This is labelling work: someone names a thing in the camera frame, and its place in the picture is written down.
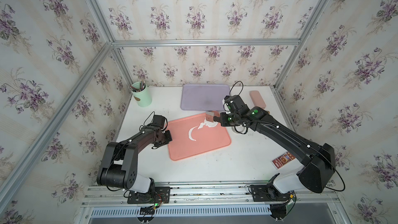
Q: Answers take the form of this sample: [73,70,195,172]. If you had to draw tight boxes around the pink plastic tray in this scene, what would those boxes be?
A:
[167,113,232,161]

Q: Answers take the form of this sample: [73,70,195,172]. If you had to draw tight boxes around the black handled metal scraper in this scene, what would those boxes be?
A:
[205,111,220,123]

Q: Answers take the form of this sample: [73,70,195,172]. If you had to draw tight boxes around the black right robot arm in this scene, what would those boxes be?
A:
[212,95,336,198]

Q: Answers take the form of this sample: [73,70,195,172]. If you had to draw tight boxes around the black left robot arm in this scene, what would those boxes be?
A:
[96,125,172,194]

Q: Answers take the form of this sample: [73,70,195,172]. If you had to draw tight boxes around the white dough trimming scrap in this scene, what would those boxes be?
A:
[188,119,218,141]

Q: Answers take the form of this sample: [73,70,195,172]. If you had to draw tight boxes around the pink rectangular case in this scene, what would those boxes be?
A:
[249,90,266,109]

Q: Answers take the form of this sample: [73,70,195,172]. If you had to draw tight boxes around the purple plastic tray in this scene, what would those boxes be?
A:
[180,84,230,111]

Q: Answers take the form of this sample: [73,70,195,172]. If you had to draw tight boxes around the green utensil cup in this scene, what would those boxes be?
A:
[130,80,152,107]

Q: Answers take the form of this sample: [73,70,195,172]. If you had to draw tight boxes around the red card packet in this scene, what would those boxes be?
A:
[272,151,296,170]

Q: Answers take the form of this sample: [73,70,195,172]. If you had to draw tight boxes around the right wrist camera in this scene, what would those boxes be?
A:
[223,95,237,112]

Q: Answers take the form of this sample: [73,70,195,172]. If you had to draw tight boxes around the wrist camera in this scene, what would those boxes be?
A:
[223,95,237,112]
[150,115,167,130]

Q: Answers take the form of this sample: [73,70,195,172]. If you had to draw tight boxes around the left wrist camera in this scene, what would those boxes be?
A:
[150,115,167,130]

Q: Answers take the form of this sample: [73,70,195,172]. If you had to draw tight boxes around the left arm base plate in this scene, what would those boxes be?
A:
[127,187,171,205]

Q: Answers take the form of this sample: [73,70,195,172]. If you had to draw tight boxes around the aluminium frame rail front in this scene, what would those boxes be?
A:
[81,181,340,207]

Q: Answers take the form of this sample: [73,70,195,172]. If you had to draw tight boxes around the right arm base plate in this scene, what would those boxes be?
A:
[248,173,293,203]

